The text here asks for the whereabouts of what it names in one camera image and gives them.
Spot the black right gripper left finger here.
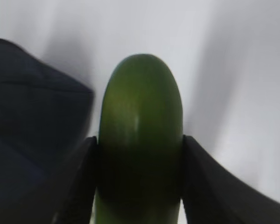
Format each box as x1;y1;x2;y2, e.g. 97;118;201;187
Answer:
52;136;98;224

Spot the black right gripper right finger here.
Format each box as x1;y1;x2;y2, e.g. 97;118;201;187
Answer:
182;135;280;224

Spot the green cucumber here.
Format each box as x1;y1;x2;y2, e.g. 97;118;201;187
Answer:
95;54;183;224

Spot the navy blue lunch bag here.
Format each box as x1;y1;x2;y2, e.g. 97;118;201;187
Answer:
0;39;94;224

